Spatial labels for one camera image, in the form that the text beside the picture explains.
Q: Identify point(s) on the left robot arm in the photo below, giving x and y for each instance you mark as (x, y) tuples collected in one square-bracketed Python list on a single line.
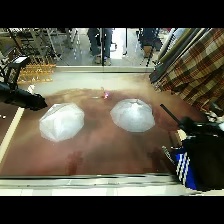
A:
[(23, 98)]

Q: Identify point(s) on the black garment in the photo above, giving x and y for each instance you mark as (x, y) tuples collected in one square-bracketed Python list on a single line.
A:
[(206, 161)]

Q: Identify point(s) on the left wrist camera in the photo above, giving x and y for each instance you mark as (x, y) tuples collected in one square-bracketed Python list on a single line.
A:
[(19, 61)]

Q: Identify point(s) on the person's legs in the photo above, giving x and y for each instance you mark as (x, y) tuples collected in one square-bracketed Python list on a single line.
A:
[(100, 43)]

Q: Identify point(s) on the checked shirt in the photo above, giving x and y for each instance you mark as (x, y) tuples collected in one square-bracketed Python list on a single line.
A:
[(200, 71)]

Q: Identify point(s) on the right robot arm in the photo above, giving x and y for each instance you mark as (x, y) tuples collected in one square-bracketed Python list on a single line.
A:
[(200, 128)]

